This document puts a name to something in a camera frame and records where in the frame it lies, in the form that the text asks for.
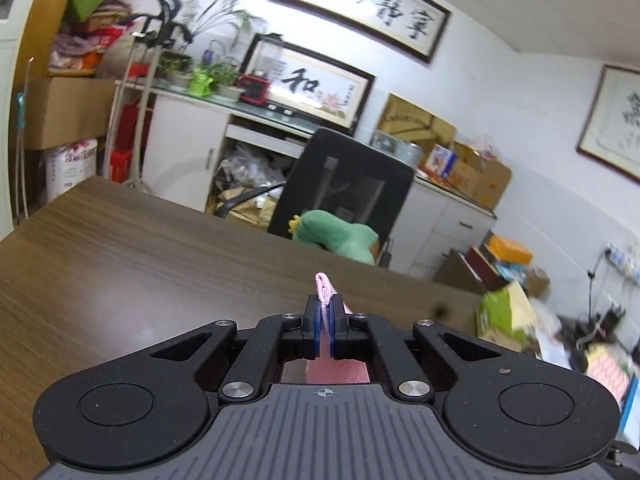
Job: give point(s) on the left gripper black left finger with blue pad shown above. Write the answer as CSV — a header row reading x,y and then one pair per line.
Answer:
x,y
260,353

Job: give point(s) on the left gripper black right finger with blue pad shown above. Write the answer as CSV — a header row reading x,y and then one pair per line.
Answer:
x,y
374,341

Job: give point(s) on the pink fluffy towel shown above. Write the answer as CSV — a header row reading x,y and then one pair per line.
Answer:
x,y
324,369

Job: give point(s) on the green tissue box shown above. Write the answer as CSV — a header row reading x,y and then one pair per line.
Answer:
x,y
506,317

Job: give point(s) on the white side cabinet with drawers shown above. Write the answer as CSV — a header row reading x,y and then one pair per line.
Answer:
x,y
432,223

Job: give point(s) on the black office chair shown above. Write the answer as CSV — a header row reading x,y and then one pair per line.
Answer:
x,y
340,175

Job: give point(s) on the cardboard box with red letters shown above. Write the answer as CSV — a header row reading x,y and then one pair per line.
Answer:
x,y
479,179

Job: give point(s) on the white low cabinet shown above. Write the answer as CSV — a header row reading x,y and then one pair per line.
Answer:
x,y
188,137

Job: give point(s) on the flat brown cardboard sheet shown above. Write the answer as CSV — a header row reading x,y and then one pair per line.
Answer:
x,y
406,121

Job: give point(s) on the white printed sack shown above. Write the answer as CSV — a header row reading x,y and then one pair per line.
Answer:
x,y
68,165

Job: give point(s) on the red base blender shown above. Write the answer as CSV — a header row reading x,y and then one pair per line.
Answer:
x,y
254,80

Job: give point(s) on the framed calligraphy with lotus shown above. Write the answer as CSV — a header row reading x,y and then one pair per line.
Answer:
x,y
314,86

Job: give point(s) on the green watering can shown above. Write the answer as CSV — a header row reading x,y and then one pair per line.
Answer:
x,y
199,84

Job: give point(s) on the potted green plant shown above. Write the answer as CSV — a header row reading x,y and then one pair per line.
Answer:
x,y
224,78

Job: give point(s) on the large brown cardboard box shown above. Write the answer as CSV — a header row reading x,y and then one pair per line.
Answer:
x,y
64,110

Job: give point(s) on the mop with teal clip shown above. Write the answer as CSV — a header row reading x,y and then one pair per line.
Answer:
x,y
20,194

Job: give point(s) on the white metal filing cabinet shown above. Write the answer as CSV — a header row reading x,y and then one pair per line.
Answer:
x,y
14,14

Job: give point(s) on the framed picture on right wall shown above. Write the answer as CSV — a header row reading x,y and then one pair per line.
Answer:
x,y
611,131

